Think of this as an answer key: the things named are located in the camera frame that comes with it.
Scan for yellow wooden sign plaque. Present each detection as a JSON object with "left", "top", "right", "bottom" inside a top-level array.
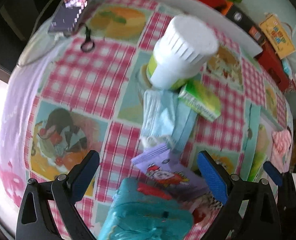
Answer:
[{"left": 259, "top": 13, "right": 296, "bottom": 60}]

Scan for light blue wipes pack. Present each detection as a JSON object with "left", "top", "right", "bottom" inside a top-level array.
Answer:
[{"left": 281, "top": 58, "right": 293, "bottom": 80}]

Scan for white charging cable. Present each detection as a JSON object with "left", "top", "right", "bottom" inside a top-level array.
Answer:
[{"left": 16, "top": 31, "right": 66, "bottom": 68}]

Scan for black box with gauge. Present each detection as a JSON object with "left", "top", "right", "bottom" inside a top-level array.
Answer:
[{"left": 221, "top": 1, "right": 265, "bottom": 46}]

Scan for red white plush toy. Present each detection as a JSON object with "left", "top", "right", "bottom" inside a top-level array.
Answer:
[{"left": 137, "top": 182, "right": 222, "bottom": 229}]

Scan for red gift box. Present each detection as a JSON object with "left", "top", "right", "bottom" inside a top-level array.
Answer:
[{"left": 255, "top": 40, "right": 290, "bottom": 93}]

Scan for green tissue pack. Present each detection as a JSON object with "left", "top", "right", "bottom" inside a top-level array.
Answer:
[{"left": 178, "top": 80, "right": 221, "bottom": 122}]

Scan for pink checkered food tablecloth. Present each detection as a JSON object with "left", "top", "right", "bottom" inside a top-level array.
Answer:
[{"left": 24, "top": 0, "right": 293, "bottom": 235}]

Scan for white plastic pill bottle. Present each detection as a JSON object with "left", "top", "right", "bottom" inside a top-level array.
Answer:
[{"left": 146, "top": 15, "right": 219, "bottom": 90}]

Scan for smartphone with lit screen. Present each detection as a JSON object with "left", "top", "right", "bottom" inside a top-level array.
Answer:
[{"left": 48, "top": 0, "right": 93, "bottom": 36}]

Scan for pink white zigzag cloth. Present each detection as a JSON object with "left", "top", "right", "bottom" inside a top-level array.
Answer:
[{"left": 271, "top": 129, "right": 292, "bottom": 173}]

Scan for black key ring strap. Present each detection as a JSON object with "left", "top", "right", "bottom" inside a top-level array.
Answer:
[{"left": 80, "top": 24, "right": 95, "bottom": 54}]

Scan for teal plastic toy case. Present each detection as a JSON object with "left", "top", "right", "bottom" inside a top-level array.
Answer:
[{"left": 98, "top": 178, "right": 193, "bottom": 239}]

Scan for lavender bed sheet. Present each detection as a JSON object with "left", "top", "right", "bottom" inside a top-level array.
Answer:
[{"left": 0, "top": 51, "right": 58, "bottom": 206}]

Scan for white tray with teal rim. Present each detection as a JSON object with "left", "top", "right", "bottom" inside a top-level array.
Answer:
[{"left": 239, "top": 100, "right": 284, "bottom": 181}]

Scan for blue face mask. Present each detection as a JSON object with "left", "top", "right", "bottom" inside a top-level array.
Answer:
[{"left": 140, "top": 90, "right": 197, "bottom": 155}]

